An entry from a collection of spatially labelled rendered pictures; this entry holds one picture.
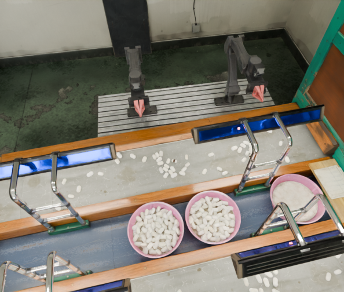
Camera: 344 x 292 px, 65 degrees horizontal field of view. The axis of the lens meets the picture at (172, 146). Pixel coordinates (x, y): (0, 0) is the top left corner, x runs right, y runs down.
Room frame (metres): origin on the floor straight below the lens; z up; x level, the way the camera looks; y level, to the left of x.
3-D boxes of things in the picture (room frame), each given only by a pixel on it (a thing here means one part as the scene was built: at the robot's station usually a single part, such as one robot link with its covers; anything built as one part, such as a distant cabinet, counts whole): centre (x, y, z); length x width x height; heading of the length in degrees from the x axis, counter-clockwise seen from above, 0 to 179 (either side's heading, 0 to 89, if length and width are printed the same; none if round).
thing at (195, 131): (0.79, -0.40, 1.08); 0.62 x 0.08 x 0.07; 100
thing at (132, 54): (1.23, 0.19, 1.05); 0.30 x 0.09 x 0.12; 7
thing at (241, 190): (0.71, -0.41, 0.90); 0.20 x 0.19 x 0.45; 100
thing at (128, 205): (0.60, 0.01, 0.71); 1.81 x 0.05 x 0.11; 100
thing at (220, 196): (0.47, -0.19, 0.72); 0.27 x 0.27 x 0.10
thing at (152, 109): (1.25, 0.19, 0.71); 0.20 x 0.07 x 0.08; 97
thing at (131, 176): (0.77, 0.04, 0.73); 1.81 x 0.30 x 0.02; 100
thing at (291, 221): (0.32, -0.48, 0.90); 0.20 x 0.19 x 0.45; 100
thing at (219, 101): (1.32, -0.40, 0.71); 0.20 x 0.07 x 0.08; 97
